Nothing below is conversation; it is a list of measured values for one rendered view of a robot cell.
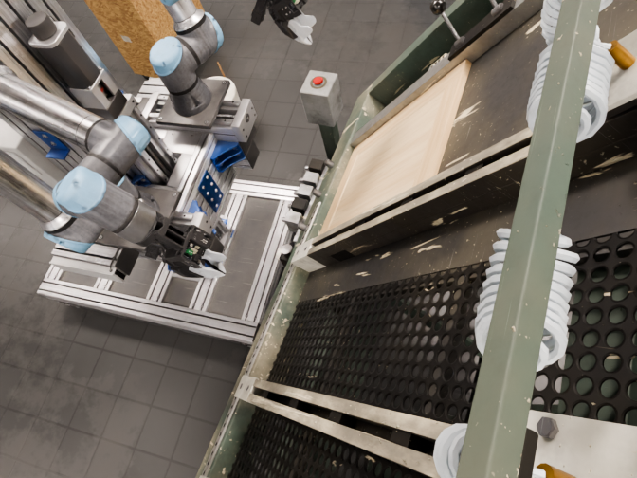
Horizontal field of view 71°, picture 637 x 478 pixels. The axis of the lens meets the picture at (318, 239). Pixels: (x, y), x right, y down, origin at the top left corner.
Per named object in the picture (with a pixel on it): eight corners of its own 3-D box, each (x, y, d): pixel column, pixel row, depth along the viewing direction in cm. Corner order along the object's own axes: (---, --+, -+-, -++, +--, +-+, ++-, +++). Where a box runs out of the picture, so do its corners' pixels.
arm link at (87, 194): (71, 162, 78) (87, 161, 72) (126, 195, 85) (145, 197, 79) (45, 201, 76) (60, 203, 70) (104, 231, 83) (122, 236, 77)
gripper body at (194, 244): (204, 271, 87) (152, 243, 79) (178, 272, 92) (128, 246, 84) (217, 236, 90) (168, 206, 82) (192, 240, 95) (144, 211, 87)
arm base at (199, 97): (167, 114, 163) (154, 95, 155) (182, 83, 169) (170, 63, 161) (203, 118, 159) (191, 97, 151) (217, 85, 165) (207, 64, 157)
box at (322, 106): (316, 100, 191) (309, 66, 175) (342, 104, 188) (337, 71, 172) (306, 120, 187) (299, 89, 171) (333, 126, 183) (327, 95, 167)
